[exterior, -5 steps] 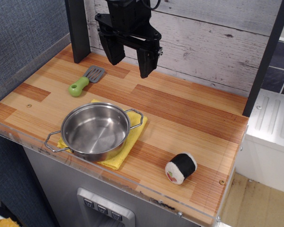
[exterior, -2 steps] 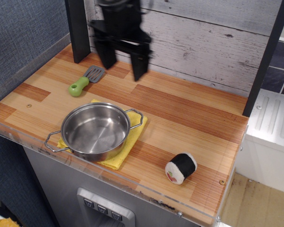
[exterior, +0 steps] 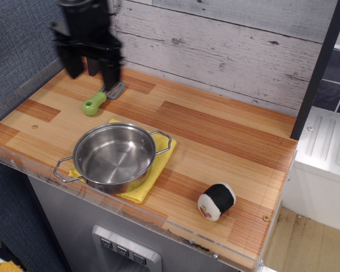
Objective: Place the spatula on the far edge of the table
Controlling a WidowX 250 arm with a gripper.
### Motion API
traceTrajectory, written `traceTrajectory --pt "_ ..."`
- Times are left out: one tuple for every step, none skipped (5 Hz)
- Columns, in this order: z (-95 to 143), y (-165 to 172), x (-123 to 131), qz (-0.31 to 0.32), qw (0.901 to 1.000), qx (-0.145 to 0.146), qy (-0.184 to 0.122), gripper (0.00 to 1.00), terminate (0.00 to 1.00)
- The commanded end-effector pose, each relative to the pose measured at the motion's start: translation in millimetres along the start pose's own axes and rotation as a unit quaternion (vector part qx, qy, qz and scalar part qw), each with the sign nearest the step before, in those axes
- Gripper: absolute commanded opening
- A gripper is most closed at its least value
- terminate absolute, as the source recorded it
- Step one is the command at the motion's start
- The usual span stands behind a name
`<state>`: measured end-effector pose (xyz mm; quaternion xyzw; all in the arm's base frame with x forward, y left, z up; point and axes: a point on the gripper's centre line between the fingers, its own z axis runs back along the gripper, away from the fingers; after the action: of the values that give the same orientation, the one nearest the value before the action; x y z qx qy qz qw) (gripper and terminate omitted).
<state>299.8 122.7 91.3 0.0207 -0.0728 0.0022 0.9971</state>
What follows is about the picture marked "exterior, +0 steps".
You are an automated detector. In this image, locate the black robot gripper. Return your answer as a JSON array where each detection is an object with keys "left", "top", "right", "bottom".
[{"left": 50, "top": 1, "right": 122, "bottom": 90}]

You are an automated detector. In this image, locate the green handled grey spatula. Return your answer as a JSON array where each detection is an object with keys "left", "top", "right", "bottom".
[{"left": 82, "top": 82, "right": 125, "bottom": 116}]

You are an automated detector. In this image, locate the stainless steel pot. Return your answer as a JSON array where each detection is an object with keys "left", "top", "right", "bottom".
[{"left": 53, "top": 122, "right": 172, "bottom": 195}]

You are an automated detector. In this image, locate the yellow cloth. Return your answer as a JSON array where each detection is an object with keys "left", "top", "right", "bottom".
[{"left": 67, "top": 118, "right": 178, "bottom": 204}]

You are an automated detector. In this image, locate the clear acrylic front guard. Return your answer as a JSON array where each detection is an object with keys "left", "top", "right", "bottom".
[{"left": 0, "top": 148, "right": 265, "bottom": 271}]

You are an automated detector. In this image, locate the plush sushi roll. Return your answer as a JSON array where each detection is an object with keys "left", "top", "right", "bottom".
[{"left": 197, "top": 182, "right": 236, "bottom": 222}]

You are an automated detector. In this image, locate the silver dispenser panel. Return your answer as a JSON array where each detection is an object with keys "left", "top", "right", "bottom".
[{"left": 92, "top": 224, "right": 163, "bottom": 271}]

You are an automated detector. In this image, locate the yellow object bottom left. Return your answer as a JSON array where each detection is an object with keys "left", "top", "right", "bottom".
[{"left": 0, "top": 261, "right": 24, "bottom": 272}]

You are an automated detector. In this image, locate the white ribbed cabinet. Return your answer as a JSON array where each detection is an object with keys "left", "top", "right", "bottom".
[{"left": 281, "top": 107, "right": 340, "bottom": 230}]

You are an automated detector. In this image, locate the dark left post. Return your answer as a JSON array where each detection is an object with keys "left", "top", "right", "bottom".
[{"left": 86, "top": 0, "right": 117, "bottom": 77}]

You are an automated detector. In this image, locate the dark post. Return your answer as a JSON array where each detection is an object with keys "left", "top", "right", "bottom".
[
  {"left": 86, "top": 0, "right": 117, "bottom": 77},
  {"left": 290, "top": 0, "right": 340, "bottom": 141}
]

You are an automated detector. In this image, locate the dark right post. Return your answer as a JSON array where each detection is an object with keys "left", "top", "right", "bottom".
[{"left": 290, "top": 0, "right": 340, "bottom": 141}]

